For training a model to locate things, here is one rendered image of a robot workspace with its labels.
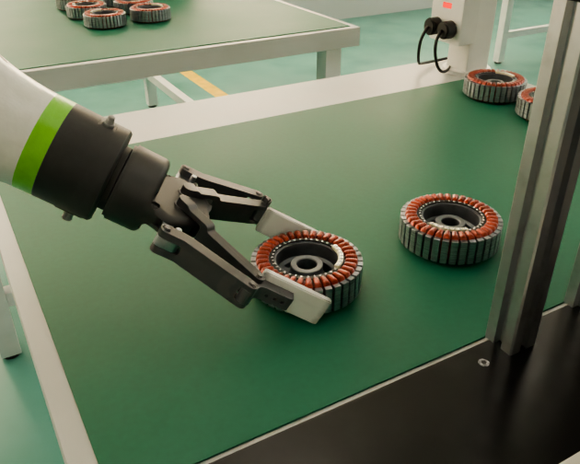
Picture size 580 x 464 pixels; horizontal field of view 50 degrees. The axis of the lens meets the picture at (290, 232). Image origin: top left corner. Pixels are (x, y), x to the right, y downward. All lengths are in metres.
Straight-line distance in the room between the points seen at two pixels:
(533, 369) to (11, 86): 0.49
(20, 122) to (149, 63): 0.98
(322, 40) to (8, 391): 1.20
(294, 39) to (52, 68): 0.60
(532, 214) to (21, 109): 0.41
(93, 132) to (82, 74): 0.92
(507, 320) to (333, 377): 0.15
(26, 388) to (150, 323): 1.14
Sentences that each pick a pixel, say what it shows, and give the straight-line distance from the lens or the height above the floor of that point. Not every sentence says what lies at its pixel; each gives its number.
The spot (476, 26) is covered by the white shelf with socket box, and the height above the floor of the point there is 0.85.
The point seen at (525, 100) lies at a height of 0.78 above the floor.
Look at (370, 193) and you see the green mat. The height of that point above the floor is 0.75.
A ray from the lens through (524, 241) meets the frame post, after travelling 0.50.
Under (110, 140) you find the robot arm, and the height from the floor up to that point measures 0.92.
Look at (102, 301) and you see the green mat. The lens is 0.65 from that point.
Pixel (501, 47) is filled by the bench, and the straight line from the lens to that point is 4.42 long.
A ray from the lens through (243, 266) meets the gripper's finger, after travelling 0.55.
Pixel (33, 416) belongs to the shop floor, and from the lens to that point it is 1.65.
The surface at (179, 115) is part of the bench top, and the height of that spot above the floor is 0.75.
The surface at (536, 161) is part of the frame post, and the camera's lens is 0.48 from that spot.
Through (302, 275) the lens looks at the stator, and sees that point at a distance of 0.59.
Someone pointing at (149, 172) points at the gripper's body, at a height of 0.89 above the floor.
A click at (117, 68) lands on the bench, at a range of 1.50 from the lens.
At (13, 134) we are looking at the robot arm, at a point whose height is 0.93.
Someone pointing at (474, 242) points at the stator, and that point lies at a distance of 0.68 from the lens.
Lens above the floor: 1.12
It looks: 30 degrees down
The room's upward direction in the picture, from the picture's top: straight up
